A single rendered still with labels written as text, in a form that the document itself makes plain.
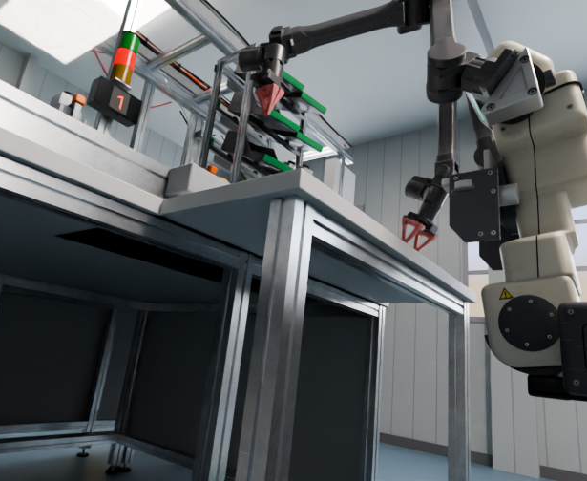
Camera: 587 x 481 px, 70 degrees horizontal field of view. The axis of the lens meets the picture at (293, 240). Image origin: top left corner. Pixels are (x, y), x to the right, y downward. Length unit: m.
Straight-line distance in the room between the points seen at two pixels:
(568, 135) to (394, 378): 3.36
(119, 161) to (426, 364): 3.54
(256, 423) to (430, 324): 3.57
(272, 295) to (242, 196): 0.16
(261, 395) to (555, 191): 0.73
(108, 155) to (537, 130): 0.83
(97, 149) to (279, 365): 0.50
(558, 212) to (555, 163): 0.10
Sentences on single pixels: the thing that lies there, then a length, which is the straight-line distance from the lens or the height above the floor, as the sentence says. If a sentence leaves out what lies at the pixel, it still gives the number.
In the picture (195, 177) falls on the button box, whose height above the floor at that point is 0.93.
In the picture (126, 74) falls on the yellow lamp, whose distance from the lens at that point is 1.26.
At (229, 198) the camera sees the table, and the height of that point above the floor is 0.83.
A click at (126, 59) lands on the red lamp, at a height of 1.33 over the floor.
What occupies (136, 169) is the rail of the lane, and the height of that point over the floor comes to 0.93.
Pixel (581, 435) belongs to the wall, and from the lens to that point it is 3.84.
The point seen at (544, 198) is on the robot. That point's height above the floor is 0.99.
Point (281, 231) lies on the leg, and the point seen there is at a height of 0.78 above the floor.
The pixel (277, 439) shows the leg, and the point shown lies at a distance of 0.55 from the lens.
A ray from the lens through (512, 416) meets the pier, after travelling 3.80.
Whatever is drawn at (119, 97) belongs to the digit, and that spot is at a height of 1.21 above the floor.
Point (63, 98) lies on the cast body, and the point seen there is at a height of 1.07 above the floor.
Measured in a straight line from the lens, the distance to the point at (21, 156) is 0.67.
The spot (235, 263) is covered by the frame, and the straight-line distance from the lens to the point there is 0.90.
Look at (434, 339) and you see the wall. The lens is 4.04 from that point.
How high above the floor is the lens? 0.61
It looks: 16 degrees up
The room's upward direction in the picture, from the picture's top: 6 degrees clockwise
